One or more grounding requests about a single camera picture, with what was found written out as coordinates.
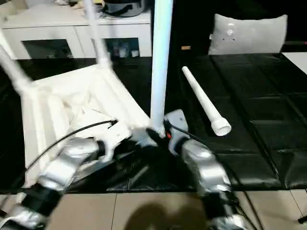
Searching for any white plastic table leg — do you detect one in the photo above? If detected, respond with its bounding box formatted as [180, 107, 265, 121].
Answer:
[181, 66, 232, 138]
[150, 0, 174, 138]
[0, 31, 34, 97]
[83, 0, 114, 70]

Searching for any white plastic table top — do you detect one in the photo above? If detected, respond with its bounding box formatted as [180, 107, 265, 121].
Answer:
[20, 66, 159, 188]

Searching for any black work mat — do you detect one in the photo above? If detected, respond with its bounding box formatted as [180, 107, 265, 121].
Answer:
[0, 51, 307, 193]

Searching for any grey cushion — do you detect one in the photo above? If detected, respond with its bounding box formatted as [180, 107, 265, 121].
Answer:
[208, 13, 288, 56]

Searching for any grey round cooker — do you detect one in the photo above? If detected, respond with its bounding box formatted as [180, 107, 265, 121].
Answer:
[102, 0, 147, 18]

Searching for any white glass-door cabinet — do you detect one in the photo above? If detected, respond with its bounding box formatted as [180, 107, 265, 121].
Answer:
[0, 0, 154, 61]

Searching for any white flat board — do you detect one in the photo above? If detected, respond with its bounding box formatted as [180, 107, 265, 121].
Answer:
[281, 51, 307, 73]

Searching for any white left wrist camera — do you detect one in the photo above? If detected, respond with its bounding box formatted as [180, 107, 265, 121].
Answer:
[104, 122, 133, 164]

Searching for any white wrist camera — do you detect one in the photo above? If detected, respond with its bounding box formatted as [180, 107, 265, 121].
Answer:
[164, 109, 189, 156]
[104, 122, 133, 164]

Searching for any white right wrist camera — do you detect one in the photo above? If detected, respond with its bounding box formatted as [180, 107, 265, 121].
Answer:
[164, 109, 189, 156]

